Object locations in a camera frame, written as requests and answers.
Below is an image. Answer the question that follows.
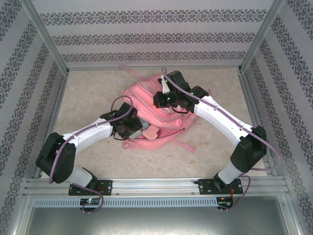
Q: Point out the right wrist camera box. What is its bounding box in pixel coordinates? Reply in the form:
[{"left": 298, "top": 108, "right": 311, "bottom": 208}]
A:
[{"left": 160, "top": 74, "right": 171, "bottom": 94}]

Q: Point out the aluminium table side rail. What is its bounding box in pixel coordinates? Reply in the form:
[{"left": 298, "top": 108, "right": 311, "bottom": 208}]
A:
[
  {"left": 33, "top": 73, "right": 69, "bottom": 179},
  {"left": 238, "top": 70, "right": 278, "bottom": 177}
]

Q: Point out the pink pencil sharpener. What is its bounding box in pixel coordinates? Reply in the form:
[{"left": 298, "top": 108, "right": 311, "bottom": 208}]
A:
[{"left": 143, "top": 125, "right": 159, "bottom": 141}]

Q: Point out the aluminium frame post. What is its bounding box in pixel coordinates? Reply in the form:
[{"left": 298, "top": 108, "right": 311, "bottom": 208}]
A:
[
  {"left": 21, "top": 0, "right": 69, "bottom": 75},
  {"left": 237, "top": 0, "right": 286, "bottom": 73}
]

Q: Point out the aluminium mounting rail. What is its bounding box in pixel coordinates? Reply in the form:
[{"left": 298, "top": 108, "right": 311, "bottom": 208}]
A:
[{"left": 23, "top": 178, "right": 287, "bottom": 196}]

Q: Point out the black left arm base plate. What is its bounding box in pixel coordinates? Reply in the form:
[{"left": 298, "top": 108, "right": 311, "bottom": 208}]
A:
[{"left": 68, "top": 180, "right": 113, "bottom": 196}]

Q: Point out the slotted grey cable duct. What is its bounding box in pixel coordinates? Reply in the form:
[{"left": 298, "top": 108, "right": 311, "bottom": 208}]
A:
[{"left": 33, "top": 197, "right": 218, "bottom": 208}]

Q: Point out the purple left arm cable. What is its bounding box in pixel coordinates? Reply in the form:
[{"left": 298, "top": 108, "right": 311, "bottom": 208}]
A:
[{"left": 48, "top": 95, "right": 134, "bottom": 214}]

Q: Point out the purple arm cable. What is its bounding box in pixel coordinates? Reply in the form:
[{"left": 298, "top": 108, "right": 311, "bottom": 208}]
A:
[
  {"left": 161, "top": 68, "right": 281, "bottom": 212},
  {"left": 48, "top": 95, "right": 134, "bottom": 214}
]

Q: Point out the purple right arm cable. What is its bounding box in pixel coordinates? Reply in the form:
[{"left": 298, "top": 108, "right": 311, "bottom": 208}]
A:
[{"left": 161, "top": 68, "right": 281, "bottom": 212}]

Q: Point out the pink school backpack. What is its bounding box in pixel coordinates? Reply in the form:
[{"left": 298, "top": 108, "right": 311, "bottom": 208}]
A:
[{"left": 118, "top": 66, "right": 211, "bottom": 154}]

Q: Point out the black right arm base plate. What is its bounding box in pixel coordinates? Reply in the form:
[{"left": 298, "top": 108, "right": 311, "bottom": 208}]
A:
[{"left": 198, "top": 178, "right": 244, "bottom": 195}]

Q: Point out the grey metal shelf plate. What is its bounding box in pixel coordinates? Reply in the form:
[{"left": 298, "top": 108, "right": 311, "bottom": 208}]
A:
[{"left": 14, "top": 207, "right": 300, "bottom": 235}]

